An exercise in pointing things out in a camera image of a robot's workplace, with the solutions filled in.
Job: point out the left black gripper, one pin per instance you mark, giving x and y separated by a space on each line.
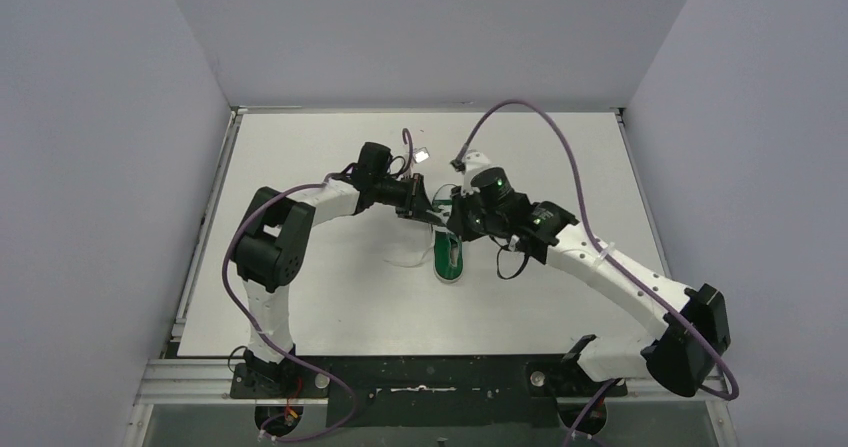
416 202

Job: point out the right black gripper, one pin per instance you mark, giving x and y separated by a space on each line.
463 220

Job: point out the green canvas sneaker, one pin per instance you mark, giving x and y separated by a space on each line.
447 248

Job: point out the white shoelace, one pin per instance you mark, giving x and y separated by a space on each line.
409 245

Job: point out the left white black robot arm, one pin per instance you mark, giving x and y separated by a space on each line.
268 250

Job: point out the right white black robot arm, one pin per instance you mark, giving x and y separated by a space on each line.
686 328

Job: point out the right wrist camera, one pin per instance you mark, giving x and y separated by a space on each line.
469 165

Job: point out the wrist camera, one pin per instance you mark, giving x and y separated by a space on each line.
420 155
469 165

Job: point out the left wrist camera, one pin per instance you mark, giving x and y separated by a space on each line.
420 155

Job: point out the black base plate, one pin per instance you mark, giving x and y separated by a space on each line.
529 389

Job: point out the aluminium front rail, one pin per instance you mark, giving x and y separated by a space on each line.
208 382

